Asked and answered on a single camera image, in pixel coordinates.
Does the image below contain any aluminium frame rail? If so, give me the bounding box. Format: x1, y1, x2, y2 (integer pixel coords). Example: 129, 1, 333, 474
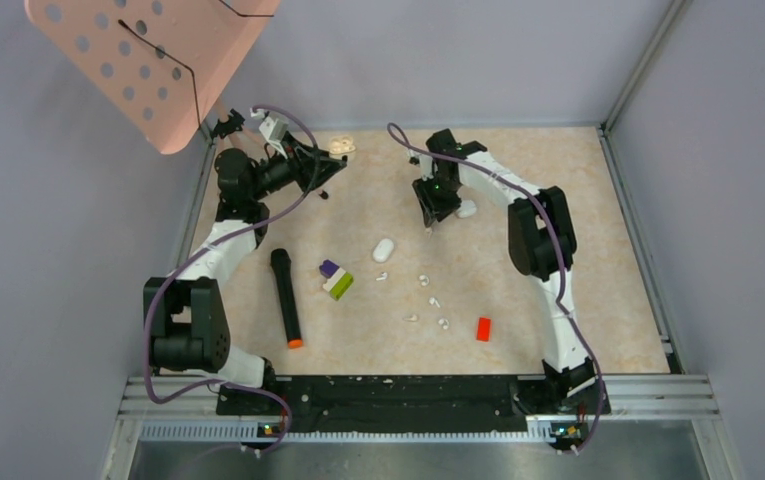
102, 374, 744, 479

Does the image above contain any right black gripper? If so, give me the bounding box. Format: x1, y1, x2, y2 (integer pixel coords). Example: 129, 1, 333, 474
412, 172, 461, 228

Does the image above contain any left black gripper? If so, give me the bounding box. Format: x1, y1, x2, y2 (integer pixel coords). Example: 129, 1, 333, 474
249, 130, 345, 201

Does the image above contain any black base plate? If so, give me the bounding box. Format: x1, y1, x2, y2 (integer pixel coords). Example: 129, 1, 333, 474
216, 375, 611, 434

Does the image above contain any beige earbud case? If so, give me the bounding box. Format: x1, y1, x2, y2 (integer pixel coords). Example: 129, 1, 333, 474
327, 134, 357, 161

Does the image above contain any purple cable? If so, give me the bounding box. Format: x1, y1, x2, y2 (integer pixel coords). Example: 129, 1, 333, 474
142, 104, 320, 458
386, 122, 607, 456

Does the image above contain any white earbud case far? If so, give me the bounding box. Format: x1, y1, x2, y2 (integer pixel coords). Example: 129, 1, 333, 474
455, 200, 478, 219

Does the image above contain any red toy brick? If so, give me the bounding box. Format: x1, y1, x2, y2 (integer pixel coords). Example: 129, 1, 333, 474
475, 317, 492, 342

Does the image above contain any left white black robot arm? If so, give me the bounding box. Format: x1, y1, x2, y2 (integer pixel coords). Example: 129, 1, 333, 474
143, 133, 348, 414

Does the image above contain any purple white green block stack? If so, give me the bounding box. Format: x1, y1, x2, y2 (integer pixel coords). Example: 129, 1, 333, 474
319, 259, 354, 301

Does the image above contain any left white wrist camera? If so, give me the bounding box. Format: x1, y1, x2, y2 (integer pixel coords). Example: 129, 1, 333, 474
250, 108, 287, 154

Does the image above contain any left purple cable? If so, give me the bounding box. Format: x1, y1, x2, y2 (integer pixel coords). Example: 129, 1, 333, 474
142, 104, 320, 458

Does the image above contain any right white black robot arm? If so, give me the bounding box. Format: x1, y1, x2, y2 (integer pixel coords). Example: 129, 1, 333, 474
408, 129, 606, 412

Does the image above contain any white closed earbud case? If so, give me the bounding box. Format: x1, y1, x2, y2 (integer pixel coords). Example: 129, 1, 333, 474
371, 238, 396, 263

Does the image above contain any black marker orange cap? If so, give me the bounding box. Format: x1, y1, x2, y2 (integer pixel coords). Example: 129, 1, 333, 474
270, 248, 303, 349

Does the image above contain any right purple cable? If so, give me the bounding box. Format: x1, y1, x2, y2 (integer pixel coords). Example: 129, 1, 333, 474
386, 122, 607, 456

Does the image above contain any pink perforated music stand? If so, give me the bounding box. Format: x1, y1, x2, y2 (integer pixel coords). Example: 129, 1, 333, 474
23, 0, 279, 155

